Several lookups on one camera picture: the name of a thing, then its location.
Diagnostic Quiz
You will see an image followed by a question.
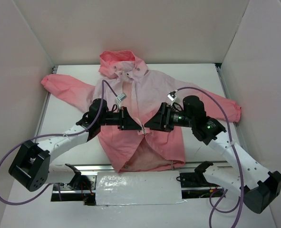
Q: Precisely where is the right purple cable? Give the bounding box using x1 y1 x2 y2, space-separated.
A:
173 86 245 228

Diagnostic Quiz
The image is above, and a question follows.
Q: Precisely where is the white foil-edged panel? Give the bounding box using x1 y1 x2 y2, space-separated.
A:
95 171 183 206

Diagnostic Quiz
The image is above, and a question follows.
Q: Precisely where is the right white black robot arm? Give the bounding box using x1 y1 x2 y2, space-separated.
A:
145 95 281 214

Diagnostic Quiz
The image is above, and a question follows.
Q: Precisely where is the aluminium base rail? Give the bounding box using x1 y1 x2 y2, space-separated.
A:
47 160 241 172

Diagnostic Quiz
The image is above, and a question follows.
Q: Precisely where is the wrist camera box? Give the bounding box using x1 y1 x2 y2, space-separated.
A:
167 90 178 105
116 93 127 106

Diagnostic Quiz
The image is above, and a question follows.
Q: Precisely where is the purple cable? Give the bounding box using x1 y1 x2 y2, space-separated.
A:
0 80 122 205
173 86 245 228

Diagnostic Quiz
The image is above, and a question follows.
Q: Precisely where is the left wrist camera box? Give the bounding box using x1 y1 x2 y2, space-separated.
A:
116 93 127 106

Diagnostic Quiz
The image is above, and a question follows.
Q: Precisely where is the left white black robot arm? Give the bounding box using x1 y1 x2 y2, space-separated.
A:
9 98 141 192

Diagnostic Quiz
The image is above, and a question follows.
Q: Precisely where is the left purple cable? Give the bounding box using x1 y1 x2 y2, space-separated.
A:
0 80 122 205

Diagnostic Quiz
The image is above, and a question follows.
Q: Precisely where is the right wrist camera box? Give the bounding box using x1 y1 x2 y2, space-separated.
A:
167 90 178 105

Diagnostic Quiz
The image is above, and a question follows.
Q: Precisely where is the pink hooded zip jacket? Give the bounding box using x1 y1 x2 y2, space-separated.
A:
41 50 242 171

